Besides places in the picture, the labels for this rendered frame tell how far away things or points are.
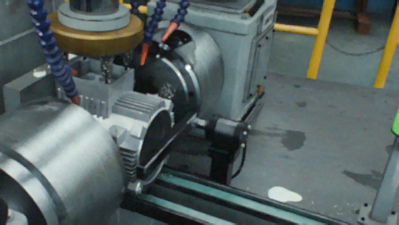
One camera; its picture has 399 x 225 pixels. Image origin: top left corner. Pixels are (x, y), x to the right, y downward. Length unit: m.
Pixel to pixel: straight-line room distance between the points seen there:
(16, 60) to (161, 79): 0.31
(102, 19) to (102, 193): 0.31
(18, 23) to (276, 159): 0.76
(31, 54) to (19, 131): 0.40
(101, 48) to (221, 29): 0.51
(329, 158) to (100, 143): 0.84
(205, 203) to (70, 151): 0.40
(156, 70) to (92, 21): 0.27
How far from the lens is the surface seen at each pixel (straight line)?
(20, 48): 1.13
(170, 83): 1.15
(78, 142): 0.80
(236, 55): 1.37
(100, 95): 0.98
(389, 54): 3.46
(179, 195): 1.11
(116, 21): 0.94
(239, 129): 1.08
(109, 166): 0.83
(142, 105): 0.98
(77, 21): 0.94
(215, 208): 1.09
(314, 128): 1.67
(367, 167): 1.53
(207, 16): 1.37
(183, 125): 1.09
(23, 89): 0.96
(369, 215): 1.33
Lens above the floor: 1.55
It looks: 31 degrees down
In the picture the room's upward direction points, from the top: 4 degrees clockwise
